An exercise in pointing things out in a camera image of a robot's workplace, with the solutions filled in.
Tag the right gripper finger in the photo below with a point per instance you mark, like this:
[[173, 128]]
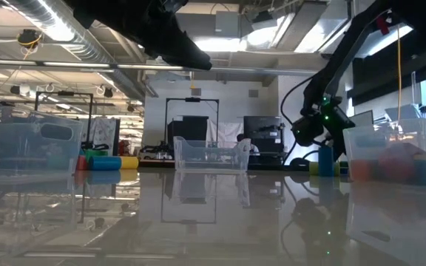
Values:
[[340, 138]]

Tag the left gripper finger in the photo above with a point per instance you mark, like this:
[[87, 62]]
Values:
[[185, 45], [187, 60]]

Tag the teal cylinder block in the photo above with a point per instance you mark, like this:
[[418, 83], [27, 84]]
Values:
[[326, 162]]

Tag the light green cylinder block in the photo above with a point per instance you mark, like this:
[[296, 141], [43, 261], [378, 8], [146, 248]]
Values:
[[313, 168]]

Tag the red arch block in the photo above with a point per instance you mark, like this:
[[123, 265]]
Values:
[[396, 164]]

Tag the yellow half-round block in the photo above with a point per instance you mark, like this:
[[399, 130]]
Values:
[[129, 162]]

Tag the blue cylinder block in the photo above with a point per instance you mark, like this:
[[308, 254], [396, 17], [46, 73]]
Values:
[[105, 163]]

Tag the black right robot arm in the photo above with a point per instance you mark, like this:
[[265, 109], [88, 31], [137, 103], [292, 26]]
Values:
[[420, 14]]

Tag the green long block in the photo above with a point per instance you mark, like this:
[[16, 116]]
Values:
[[343, 164]]

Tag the whiteboard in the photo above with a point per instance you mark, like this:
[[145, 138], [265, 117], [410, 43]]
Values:
[[362, 118]]

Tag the yellow long block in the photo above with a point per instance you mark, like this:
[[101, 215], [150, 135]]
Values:
[[337, 169]]

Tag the blue long block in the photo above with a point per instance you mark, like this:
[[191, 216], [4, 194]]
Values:
[[344, 170]]

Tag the ceiling lamp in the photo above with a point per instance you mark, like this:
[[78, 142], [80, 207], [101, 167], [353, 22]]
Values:
[[220, 44]]

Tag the clear plastic bin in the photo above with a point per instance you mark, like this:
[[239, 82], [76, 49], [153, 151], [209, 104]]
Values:
[[213, 162], [13, 147], [383, 140]]

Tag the black cabinet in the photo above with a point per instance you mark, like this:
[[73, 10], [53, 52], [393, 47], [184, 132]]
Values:
[[263, 129]]

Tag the grey ceiling box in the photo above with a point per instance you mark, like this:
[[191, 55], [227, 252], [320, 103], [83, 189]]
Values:
[[226, 22]]

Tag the horizontal ceiling pipe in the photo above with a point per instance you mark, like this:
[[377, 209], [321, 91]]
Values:
[[253, 70]]

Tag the black box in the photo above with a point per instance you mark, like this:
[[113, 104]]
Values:
[[187, 129]]

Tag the grey angled panel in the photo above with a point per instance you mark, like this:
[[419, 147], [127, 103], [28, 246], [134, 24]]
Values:
[[407, 112]]

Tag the white cloth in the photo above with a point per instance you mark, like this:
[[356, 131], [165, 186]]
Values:
[[228, 131], [104, 129]]

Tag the green arch block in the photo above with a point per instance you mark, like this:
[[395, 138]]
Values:
[[96, 153]]

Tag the grey wall speaker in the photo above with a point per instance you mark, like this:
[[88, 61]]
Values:
[[196, 92], [253, 93]]

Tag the black station frame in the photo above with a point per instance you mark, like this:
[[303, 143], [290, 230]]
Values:
[[192, 99], [65, 93]]

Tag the silver spiral duct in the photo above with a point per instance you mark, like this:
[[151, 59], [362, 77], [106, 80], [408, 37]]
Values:
[[87, 44]]

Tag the large rectangular silver duct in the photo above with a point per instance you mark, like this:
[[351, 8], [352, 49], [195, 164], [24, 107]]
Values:
[[290, 26]]

